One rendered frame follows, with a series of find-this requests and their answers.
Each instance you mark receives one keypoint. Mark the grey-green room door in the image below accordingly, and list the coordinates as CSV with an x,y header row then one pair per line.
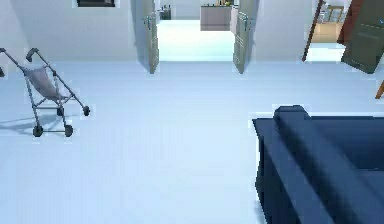
x,y
242,36
150,36

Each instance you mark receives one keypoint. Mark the dark blue sofa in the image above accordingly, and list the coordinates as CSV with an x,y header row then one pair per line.
x,y
320,166

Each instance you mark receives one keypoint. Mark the grey folding baby stroller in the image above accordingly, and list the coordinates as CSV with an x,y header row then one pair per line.
x,y
42,83

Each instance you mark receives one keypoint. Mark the wooden chair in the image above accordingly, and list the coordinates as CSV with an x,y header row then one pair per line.
x,y
333,15

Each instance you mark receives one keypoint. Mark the dark green room door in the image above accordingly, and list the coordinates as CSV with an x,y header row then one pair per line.
x,y
365,36

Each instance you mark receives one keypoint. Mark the brown wooden furniture leg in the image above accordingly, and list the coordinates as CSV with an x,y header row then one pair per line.
x,y
380,90

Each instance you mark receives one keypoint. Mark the brown wooden door frame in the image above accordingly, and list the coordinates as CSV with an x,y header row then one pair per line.
x,y
312,30

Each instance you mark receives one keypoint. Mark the black framed wall picture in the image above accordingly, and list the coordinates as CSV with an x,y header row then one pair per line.
x,y
96,2

